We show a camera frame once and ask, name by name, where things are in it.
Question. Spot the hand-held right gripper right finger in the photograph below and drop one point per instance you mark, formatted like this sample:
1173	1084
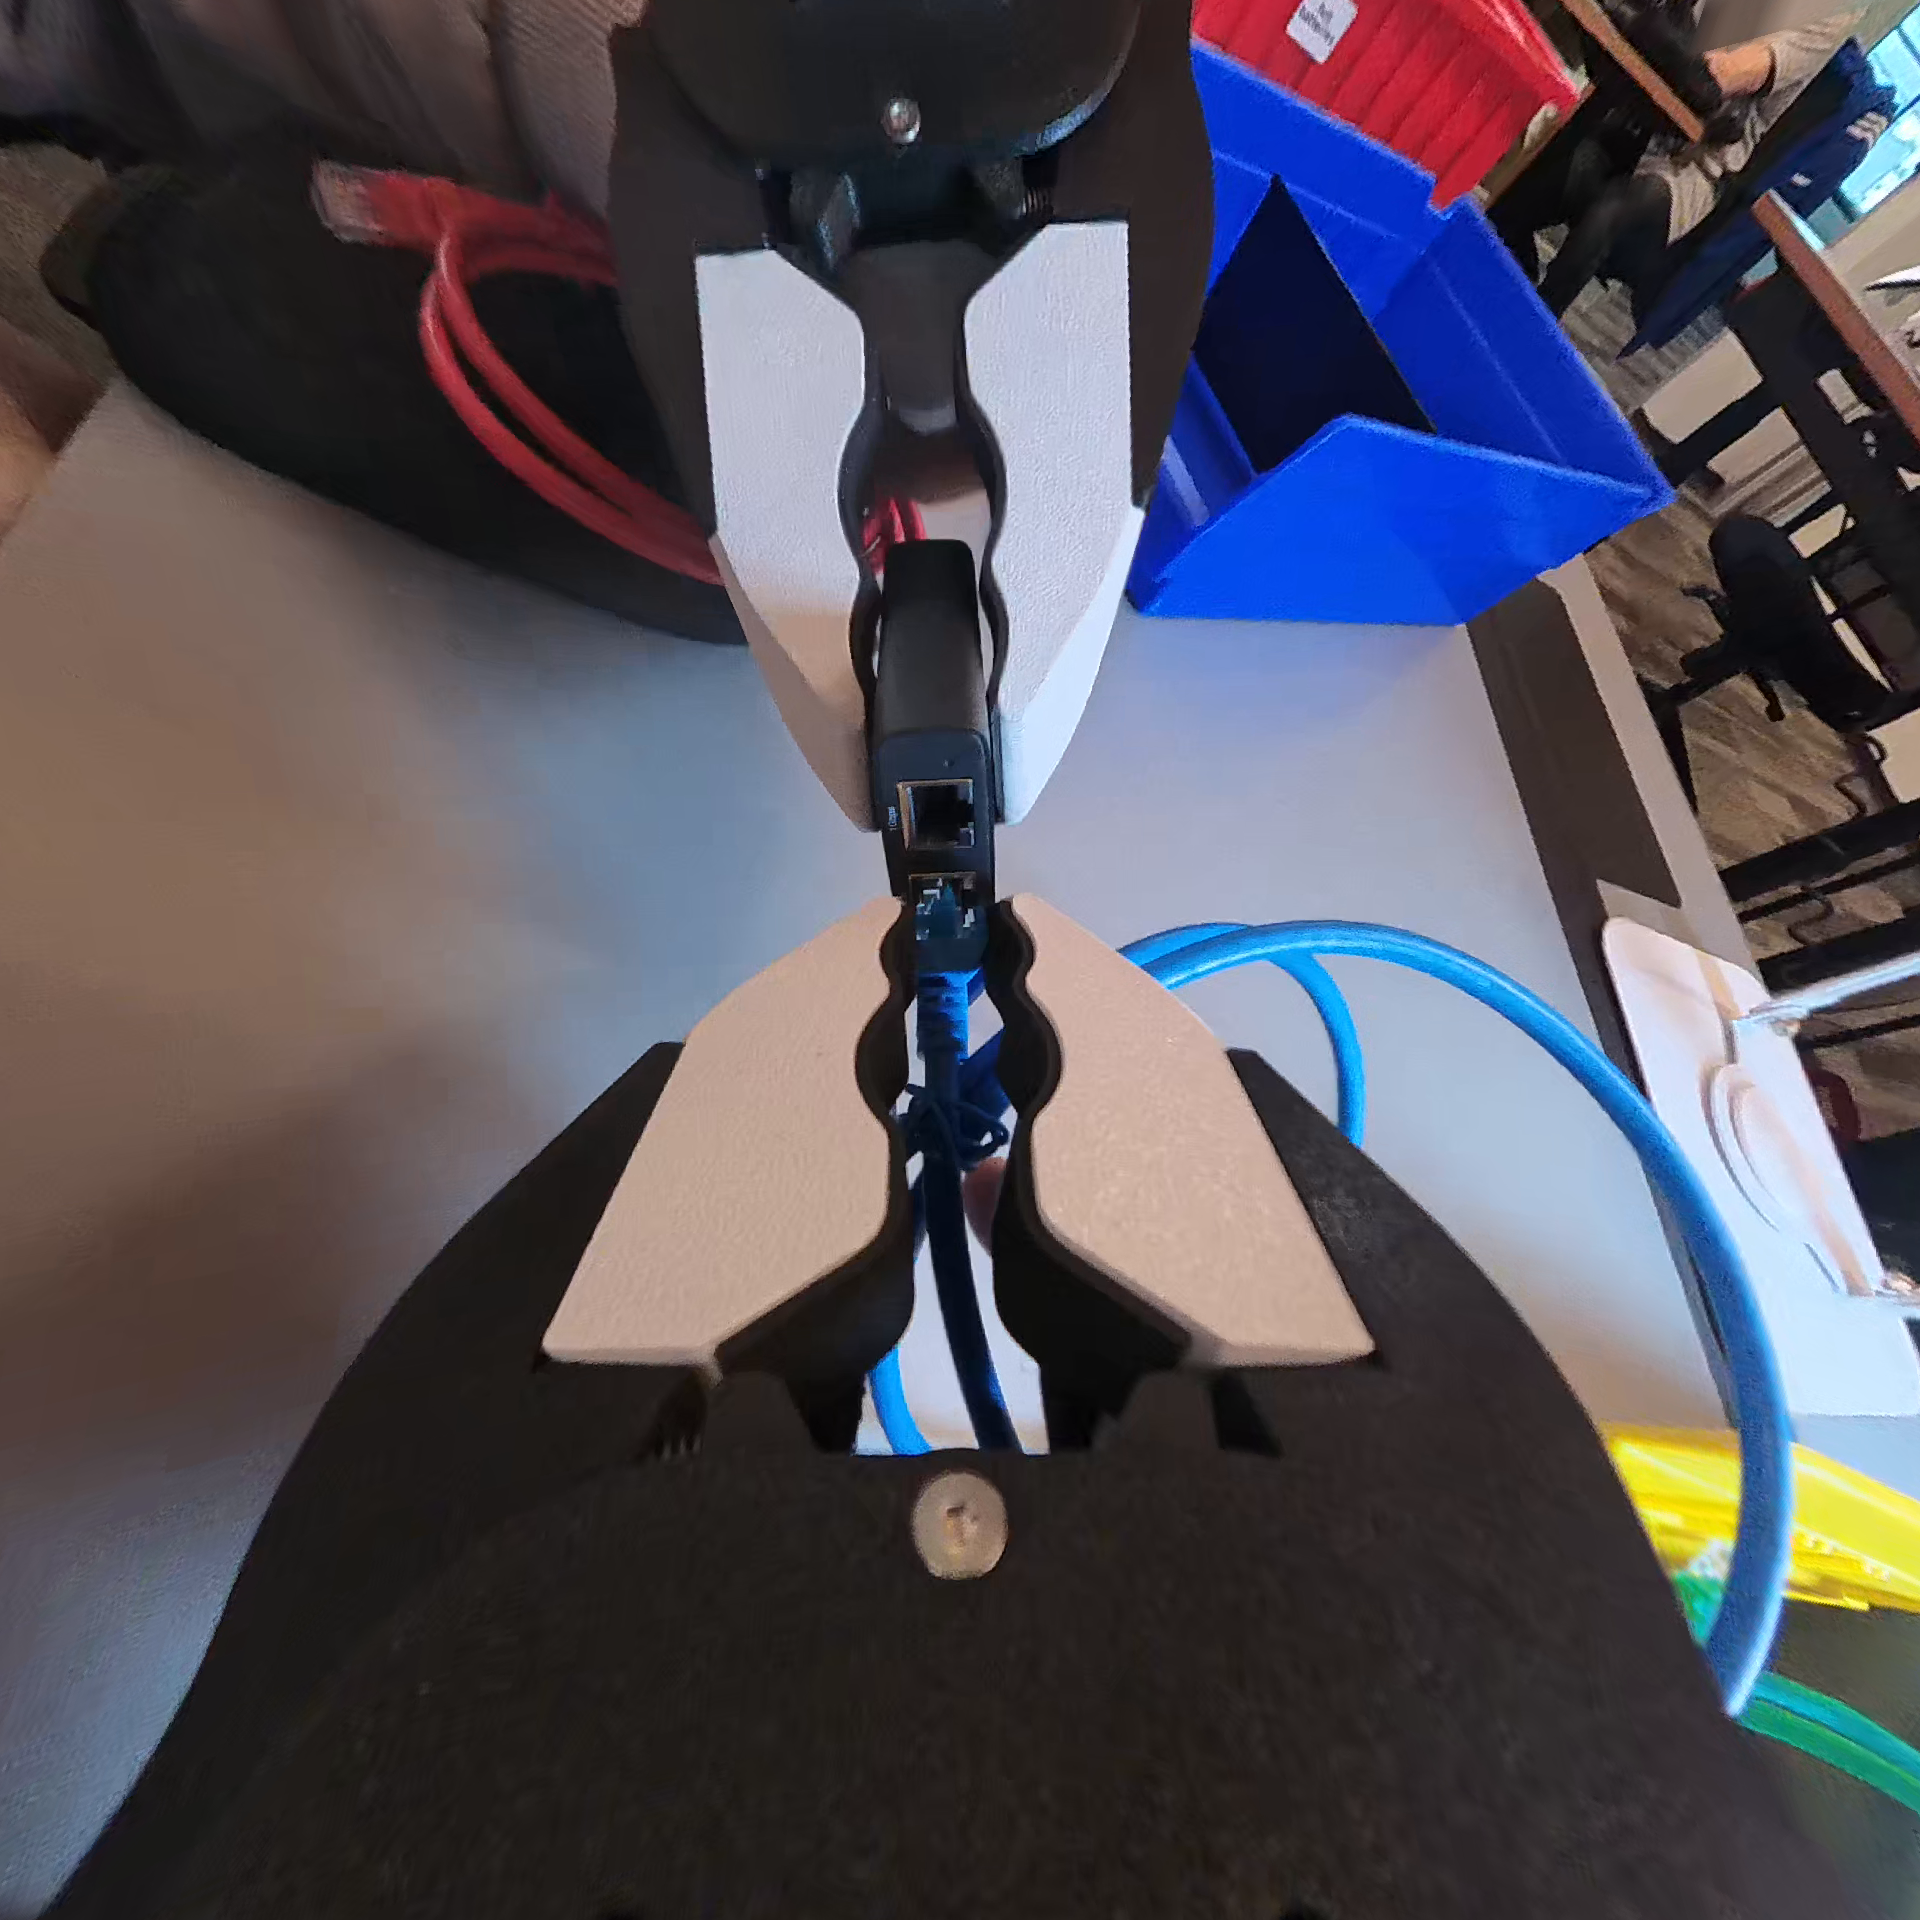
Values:
1172	1184

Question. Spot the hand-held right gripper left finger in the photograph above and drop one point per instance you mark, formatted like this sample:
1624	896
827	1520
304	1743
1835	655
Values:
735	1184

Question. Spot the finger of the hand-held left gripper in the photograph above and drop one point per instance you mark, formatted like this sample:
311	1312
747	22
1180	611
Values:
780	481
1067	451

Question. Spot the dark grey network adapter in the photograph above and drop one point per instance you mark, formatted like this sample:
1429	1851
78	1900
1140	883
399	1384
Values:
933	675

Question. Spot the blue plastic bin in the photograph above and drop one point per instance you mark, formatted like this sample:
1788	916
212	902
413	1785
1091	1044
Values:
1424	524

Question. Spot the yellow plastic bin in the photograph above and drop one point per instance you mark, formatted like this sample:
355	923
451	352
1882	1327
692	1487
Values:
1852	1516

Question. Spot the person's grey sweater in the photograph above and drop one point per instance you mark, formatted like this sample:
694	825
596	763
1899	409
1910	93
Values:
524	61

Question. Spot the black padded bag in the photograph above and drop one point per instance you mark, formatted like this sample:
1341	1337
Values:
271	390

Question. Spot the red plastic bin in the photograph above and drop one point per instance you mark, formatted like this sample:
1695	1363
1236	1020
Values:
1442	91

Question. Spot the white document stand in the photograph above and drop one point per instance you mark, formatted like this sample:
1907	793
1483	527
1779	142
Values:
1666	1020

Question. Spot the black office chair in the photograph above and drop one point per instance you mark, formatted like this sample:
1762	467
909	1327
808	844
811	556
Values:
1770	600

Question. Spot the brown wooden desk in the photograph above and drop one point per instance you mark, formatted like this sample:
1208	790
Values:
1845	300

